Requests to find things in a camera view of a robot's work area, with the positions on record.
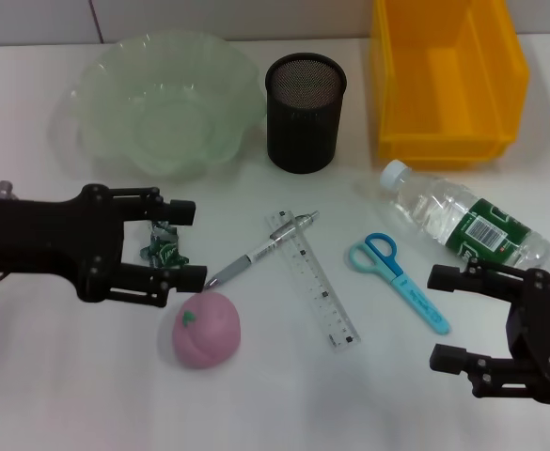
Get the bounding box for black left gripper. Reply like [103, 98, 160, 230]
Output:
[0, 185, 209, 309]

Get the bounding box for grey white ballpoint pen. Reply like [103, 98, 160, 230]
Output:
[203, 210, 321, 288]

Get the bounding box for green plastic wrapper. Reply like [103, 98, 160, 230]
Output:
[137, 219, 190, 270]

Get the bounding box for pale green glass fruit plate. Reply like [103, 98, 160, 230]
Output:
[70, 29, 265, 178]

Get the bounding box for clear plastic ruler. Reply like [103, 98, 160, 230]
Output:
[264, 210, 361, 354]

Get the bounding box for black mesh pen holder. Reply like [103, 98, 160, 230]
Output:
[264, 52, 348, 174]

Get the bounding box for pink toy peach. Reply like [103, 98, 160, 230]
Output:
[170, 291, 242, 370]

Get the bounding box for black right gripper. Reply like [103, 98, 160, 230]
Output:
[427, 257, 550, 404]

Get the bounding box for clear green-label water bottle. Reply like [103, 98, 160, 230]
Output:
[380, 159, 550, 272]

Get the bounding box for yellow plastic bin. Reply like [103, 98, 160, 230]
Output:
[368, 0, 530, 170]

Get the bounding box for blue scissors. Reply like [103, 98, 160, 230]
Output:
[348, 232, 450, 335]

